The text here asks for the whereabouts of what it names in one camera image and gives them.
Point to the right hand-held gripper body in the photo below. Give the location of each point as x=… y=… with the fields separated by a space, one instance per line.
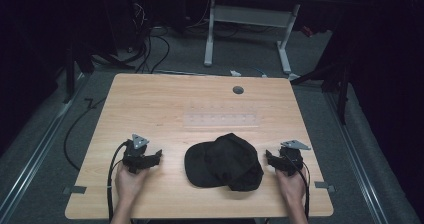
x=292 y=157

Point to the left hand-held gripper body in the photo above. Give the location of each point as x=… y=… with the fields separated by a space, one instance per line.
x=134 y=152

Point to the black baseball cap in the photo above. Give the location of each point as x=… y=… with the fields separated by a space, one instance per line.
x=223 y=162

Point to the person's right hand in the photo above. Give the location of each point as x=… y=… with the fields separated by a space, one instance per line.
x=292 y=186

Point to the person's left hand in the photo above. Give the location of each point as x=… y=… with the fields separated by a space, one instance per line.
x=129 y=184

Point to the grey tape piece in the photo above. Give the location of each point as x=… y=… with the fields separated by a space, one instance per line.
x=324 y=185
x=75 y=190

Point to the clear plastic ruler strip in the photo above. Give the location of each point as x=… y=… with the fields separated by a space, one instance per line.
x=220 y=120

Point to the black metal stand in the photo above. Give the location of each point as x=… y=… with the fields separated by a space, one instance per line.
x=75 y=64
x=336 y=80

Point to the metal floor rail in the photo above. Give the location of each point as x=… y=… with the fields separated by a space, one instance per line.
x=356 y=157
x=36 y=154

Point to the white metal frame desk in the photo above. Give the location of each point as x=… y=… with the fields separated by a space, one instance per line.
x=253 y=15

